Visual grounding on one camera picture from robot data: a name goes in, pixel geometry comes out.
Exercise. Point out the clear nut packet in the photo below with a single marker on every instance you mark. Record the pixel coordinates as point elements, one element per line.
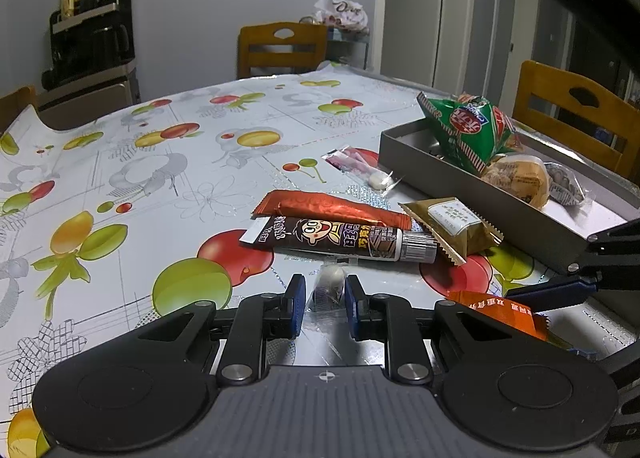
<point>565,185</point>

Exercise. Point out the brown chocolate tube packet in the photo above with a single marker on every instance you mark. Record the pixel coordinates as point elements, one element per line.
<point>340,238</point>

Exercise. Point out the red snack stick packet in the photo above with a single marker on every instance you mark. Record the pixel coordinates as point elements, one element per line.
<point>325,205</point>

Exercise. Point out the white plastic bag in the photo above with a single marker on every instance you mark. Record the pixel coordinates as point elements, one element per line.
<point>345,13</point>

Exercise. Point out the metal storage rack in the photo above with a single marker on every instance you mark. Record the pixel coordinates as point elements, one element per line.
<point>350,46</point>

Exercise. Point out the orange snack packet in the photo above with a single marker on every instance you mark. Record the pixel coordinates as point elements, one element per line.
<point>500,313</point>

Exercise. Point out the clear packet white candy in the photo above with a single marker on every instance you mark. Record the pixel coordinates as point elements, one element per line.
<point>350,161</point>

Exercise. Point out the green shrimp chips bag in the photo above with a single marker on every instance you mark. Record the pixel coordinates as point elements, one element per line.
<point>465,133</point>

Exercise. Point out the white double door cabinet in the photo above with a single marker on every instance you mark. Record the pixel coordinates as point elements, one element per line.
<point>425,13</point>

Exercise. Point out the small twist-wrapped candy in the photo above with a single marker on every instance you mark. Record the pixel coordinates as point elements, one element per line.
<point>330,280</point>

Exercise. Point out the golden packet with white label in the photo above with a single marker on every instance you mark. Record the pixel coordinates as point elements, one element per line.
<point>450,223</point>

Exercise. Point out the yellow jar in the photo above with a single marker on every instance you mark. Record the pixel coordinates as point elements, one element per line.
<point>67,3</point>

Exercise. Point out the wooden chair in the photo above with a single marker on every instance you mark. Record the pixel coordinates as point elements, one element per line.
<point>280,51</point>
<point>550,103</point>
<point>17,103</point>

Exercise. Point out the yellow pastry packet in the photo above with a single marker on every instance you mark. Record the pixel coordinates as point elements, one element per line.
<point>520,181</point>

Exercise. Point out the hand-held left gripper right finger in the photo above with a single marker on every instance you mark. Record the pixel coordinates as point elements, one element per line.
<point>352,305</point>

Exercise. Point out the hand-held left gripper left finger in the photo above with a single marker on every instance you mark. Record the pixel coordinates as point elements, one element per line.
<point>298,305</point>

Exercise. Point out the grey shallow box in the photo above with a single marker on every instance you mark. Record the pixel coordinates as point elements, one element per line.
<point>450,173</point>

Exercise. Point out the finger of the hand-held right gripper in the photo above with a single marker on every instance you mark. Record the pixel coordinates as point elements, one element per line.
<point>615,243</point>
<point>550,293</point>

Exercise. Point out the fruit print tablecloth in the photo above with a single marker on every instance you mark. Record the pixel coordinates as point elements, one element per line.
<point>150,178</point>

